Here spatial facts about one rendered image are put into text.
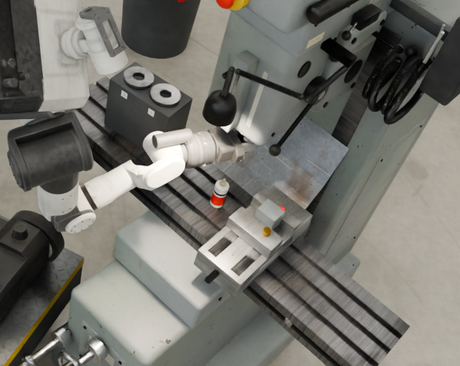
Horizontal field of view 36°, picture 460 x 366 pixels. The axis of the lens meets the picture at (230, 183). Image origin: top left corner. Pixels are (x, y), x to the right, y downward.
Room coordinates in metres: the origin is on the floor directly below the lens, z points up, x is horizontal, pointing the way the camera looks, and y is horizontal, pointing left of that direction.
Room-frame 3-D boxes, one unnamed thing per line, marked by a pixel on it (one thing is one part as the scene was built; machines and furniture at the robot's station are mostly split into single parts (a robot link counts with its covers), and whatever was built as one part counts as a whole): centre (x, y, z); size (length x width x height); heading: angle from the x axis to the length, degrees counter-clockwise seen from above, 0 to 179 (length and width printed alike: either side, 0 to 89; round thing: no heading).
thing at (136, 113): (1.55, 0.31, 1.03); 0.22 x 0.12 x 0.20; 70
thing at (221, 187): (1.37, 0.02, 0.98); 0.04 x 0.04 x 0.11
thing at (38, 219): (1.34, 0.56, 0.50); 0.20 x 0.05 x 0.20; 81
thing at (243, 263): (1.26, -0.12, 0.98); 0.35 x 0.15 x 0.11; 155
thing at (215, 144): (1.30, 0.07, 1.22); 0.13 x 0.12 x 0.10; 41
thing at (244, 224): (1.24, -0.11, 1.02); 0.15 x 0.06 x 0.04; 65
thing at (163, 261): (1.36, 0.00, 0.79); 0.50 x 0.35 x 0.12; 153
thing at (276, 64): (1.36, 0.00, 1.47); 0.21 x 0.19 x 0.32; 63
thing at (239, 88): (1.26, 0.05, 1.45); 0.04 x 0.04 x 0.21; 63
